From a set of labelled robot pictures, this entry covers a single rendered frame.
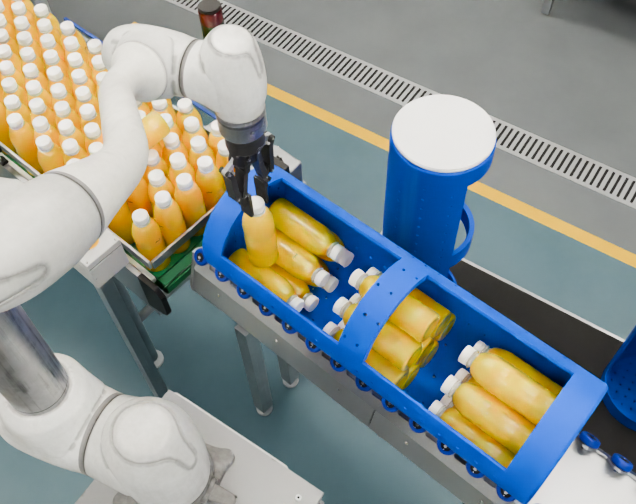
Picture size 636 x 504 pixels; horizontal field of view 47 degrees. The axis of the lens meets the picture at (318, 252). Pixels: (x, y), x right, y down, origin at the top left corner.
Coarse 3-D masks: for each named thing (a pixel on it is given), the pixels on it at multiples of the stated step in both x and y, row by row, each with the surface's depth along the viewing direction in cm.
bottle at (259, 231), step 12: (264, 216) 155; (252, 228) 156; (264, 228) 156; (252, 240) 159; (264, 240) 159; (276, 240) 164; (252, 252) 163; (264, 252) 163; (276, 252) 166; (252, 264) 168; (264, 264) 167
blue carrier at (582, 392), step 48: (288, 192) 183; (240, 240) 179; (384, 240) 158; (336, 288) 179; (384, 288) 148; (432, 288) 166; (480, 336) 163; (528, 336) 145; (384, 384) 148; (432, 384) 165; (576, 384) 136; (432, 432) 147; (576, 432) 131; (528, 480) 134
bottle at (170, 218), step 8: (160, 208) 180; (168, 208) 180; (176, 208) 182; (160, 216) 181; (168, 216) 181; (176, 216) 182; (160, 224) 183; (168, 224) 183; (176, 224) 184; (184, 224) 188; (168, 232) 185; (176, 232) 186; (168, 240) 188; (184, 248) 193
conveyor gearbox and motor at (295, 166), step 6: (276, 150) 218; (282, 150) 218; (282, 156) 217; (288, 156) 217; (288, 162) 215; (294, 162) 215; (300, 162) 216; (294, 168) 215; (300, 168) 217; (294, 174) 216; (300, 174) 219; (300, 180) 221
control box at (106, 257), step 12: (108, 240) 172; (96, 252) 171; (108, 252) 172; (120, 252) 175; (84, 264) 169; (96, 264) 171; (108, 264) 174; (120, 264) 178; (84, 276) 178; (96, 276) 173; (108, 276) 177
